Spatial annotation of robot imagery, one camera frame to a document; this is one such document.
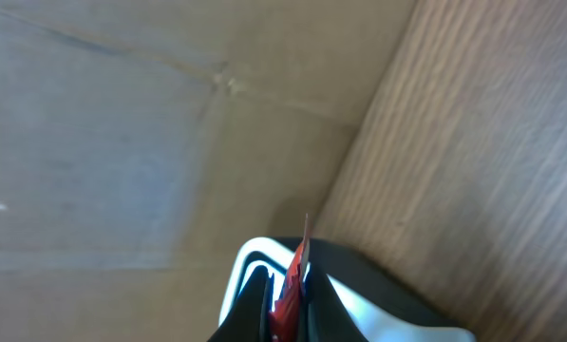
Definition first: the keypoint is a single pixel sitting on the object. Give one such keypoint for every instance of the white barcode scanner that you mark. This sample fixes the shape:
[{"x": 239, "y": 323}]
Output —
[{"x": 381, "y": 307}]

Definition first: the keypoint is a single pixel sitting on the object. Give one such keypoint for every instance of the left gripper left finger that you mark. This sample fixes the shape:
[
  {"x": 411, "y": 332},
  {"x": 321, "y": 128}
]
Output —
[{"x": 248, "y": 320}]

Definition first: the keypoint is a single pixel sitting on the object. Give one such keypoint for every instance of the red Nescafe stick sachet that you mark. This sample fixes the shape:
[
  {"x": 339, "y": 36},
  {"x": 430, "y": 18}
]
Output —
[{"x": 284, "y": 319}]

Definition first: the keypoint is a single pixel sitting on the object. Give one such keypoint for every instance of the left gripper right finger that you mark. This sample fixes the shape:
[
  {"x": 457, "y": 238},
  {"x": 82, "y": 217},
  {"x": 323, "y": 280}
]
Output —
[{"x": 323, "y": 317}]

